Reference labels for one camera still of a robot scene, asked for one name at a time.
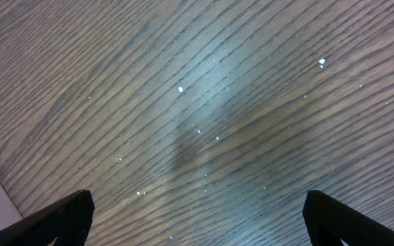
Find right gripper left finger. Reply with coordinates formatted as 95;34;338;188
0;190;95;246

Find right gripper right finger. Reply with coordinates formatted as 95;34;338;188
302;190;394;246

